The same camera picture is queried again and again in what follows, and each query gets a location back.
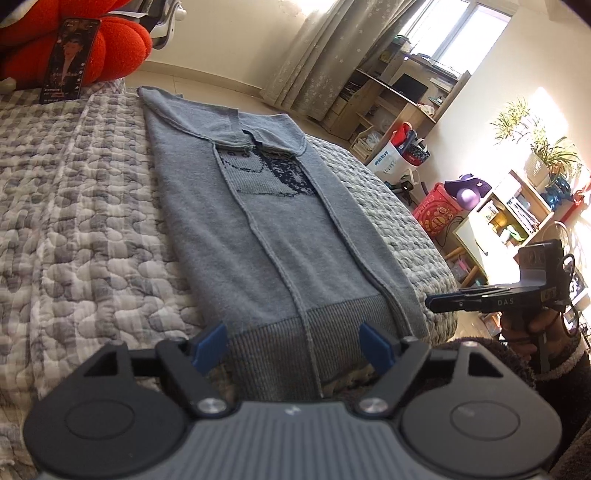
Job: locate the person's right forearm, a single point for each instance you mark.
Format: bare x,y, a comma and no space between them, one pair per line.
572,364

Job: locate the green potted plant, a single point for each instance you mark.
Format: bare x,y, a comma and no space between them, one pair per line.
549,152

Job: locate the person's dark fleece clothing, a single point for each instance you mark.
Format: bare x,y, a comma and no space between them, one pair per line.
519,367

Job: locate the red printed box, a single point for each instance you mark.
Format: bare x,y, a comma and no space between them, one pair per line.
436,214

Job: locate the grey star curtain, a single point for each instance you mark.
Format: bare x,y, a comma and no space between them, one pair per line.
332,55

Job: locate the grey knitted sweater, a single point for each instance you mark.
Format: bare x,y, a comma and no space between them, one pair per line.
286,230

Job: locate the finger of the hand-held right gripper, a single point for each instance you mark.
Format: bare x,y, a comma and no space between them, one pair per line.
457,302

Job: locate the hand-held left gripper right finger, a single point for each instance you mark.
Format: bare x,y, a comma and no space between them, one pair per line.
374,346

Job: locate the purple ball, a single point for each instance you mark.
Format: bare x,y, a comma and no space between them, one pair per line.
468,198

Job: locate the person's right hand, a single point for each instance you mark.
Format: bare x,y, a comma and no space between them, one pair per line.
524,330

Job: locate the window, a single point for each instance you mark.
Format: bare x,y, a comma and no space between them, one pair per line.
457,32

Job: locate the wooden desk with shelves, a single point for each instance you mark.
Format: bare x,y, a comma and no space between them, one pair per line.
369,106

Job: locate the grey checked quilted blanket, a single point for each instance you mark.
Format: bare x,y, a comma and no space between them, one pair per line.
69,207

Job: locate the white shopping bag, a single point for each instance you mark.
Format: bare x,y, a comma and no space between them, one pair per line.
401,138
388,164

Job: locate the red flower-shaped cushion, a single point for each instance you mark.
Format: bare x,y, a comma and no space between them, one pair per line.
120,46

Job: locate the white office chair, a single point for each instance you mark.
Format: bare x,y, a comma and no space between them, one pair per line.
166,23

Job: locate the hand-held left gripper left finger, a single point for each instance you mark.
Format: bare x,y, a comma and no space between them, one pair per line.
210,344

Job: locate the purple plastic object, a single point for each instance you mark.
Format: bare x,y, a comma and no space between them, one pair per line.
478,184

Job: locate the black monitor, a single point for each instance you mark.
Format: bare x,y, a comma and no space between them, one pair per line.
410,87

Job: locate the blue glass vase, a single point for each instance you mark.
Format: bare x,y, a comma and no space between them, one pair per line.
558,191

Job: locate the small wooden shelf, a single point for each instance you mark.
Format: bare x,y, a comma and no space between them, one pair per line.
480,244

